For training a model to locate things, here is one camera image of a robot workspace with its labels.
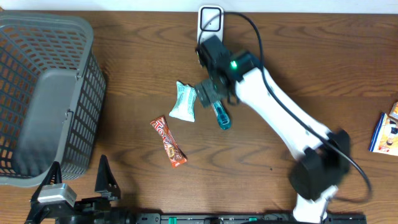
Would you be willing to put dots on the yellow snack bag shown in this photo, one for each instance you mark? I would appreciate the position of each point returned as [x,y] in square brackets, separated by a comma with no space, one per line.
[384,139]

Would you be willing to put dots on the white barcode scanner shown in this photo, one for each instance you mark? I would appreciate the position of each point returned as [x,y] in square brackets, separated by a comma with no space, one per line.
[210,22]

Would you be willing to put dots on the blue mouthwash bottle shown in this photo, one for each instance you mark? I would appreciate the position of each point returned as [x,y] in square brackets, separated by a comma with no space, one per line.
[221,115]

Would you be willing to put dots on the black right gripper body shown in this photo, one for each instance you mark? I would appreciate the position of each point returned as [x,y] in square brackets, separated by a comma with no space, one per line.
[212,89]

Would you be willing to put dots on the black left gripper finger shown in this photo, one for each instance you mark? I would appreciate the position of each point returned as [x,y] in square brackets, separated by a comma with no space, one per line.
[54,176]
[106,184]

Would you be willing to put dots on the grey plastic shopping basket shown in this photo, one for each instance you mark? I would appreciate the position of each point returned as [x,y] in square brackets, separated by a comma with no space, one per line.
[52,93]

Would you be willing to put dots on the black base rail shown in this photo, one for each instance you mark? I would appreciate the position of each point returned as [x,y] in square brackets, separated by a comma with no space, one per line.
[277,218]

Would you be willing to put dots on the light green wet wipes pack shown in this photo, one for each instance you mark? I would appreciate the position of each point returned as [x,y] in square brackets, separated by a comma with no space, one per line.
[184,106]

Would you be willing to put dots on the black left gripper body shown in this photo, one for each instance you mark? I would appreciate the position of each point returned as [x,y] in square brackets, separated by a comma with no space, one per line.
[88,208]

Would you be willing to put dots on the orange tissue pack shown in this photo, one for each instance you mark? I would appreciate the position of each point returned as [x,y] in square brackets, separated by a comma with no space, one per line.
[394,111]

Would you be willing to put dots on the red chocolate bar wrapper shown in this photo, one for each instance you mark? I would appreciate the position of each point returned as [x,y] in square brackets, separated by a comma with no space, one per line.
[174,153]

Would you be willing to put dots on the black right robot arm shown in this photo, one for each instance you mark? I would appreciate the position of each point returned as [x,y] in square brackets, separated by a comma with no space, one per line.
[321,155]

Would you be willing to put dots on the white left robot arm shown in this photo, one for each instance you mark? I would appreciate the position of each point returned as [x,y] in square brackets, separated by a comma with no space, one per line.
[115,215]

